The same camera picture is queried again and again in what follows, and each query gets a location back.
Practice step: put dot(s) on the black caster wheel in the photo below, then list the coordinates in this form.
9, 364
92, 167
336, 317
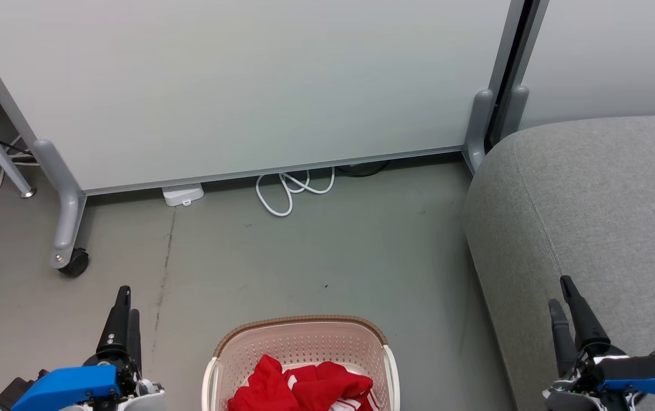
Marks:
76, 264

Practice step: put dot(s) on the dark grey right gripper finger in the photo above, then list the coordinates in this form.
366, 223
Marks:
562, 337
587, 328

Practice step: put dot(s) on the grey partition leg with caster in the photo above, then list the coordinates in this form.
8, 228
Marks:
67, 194

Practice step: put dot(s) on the white power adapter box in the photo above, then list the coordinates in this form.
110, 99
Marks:
182, 194

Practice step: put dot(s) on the narrow white partition board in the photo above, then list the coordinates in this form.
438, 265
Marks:
607, 57

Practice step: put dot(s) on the grey fabric sofa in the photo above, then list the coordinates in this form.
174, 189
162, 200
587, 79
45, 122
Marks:
590, 217

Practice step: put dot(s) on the large white partition board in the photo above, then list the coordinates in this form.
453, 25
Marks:
247, 85

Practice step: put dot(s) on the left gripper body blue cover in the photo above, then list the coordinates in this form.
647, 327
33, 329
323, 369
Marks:
70, 385

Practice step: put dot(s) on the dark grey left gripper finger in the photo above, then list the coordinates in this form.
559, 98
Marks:
116, 331
135, 337

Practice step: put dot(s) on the white plastic laundry basket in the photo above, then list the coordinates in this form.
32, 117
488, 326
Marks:
304, 342

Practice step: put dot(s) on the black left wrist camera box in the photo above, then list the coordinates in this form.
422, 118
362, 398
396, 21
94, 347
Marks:
10, 394

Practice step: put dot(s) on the red garment with white stripes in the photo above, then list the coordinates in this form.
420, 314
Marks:
333, 382

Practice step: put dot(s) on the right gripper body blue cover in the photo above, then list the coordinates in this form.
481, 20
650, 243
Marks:
630, 379

